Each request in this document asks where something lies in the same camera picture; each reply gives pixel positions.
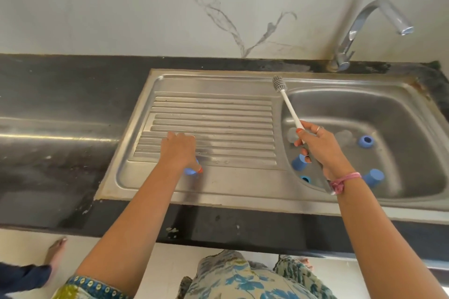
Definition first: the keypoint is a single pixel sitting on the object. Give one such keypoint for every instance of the person's right hand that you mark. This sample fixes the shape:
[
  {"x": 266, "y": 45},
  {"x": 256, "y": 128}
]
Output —
[{"x": 324, "y": 151}]

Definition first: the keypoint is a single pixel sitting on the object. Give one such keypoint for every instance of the person's left hand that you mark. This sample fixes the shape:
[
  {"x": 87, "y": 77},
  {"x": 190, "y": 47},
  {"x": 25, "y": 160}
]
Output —
[{"x": 179, "y": 150}]

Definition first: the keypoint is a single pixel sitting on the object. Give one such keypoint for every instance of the person's left thumb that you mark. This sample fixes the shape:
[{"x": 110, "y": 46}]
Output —
[{"x": 199, "y": 168}]

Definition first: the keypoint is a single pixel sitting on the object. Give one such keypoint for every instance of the person's right thumb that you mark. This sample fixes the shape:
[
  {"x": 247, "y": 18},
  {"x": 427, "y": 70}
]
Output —
[{"x": 304, "y": 135}]

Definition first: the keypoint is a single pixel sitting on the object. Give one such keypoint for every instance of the small blue cup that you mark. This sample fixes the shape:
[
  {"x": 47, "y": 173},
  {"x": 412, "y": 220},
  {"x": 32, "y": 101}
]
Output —
[
  {"x": 374, "y": 177},
  {"x": 306, "y": 179},
  {"x": 189, "y": 171},
  {"x": 366, "y": 141},
  {"x": 299, "y": 165}
]

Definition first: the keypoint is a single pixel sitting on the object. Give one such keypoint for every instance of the white bottle brush grey head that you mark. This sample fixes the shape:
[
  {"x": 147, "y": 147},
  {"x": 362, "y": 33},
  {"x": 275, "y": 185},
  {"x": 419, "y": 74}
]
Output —
[{"x": 289, "y": 106}]

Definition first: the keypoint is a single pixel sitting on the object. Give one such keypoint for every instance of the person's right forearm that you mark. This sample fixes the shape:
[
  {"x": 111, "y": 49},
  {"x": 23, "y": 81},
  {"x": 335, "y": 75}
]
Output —
[{"x": 379, "y": 239}]

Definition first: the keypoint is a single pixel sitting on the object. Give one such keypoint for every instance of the person's left forearm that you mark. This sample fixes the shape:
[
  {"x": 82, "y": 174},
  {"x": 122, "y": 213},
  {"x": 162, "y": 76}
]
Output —
[{"x": 140, "y": 221}]

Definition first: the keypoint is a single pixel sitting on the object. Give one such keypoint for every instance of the clear round glass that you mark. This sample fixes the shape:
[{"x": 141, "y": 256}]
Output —
[
  {"x": 344, "y": 137},
  {"x": 292, "y": 134}
]

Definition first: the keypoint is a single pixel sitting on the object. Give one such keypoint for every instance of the stainless steel sink with drainboard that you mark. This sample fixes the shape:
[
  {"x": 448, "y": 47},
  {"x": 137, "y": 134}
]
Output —
[{"x": 228, "y": 183}]

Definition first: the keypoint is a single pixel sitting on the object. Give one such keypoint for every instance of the pink thread wristband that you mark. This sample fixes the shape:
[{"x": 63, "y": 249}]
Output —
[{"x": 342, "y": 181}]

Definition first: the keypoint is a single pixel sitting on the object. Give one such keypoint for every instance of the chrome kitchen faucet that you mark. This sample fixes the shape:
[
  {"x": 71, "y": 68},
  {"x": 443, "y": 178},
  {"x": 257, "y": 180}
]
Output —
[{"x": 354, "y": 27}]

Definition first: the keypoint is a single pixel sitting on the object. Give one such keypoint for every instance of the floral patterned garment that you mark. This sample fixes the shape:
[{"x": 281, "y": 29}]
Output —
[{"x": 238, "y": 281}]

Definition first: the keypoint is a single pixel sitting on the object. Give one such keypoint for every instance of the person's right foot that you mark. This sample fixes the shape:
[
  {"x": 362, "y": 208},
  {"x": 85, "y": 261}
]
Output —
[{"x": 304, "y": 262}]

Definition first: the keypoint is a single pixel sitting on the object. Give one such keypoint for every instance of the person's foot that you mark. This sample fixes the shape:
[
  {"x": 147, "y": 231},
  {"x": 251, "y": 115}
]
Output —
[
  {"x": 304, "y": 262},
  {"x": 55, "y": 251}
]

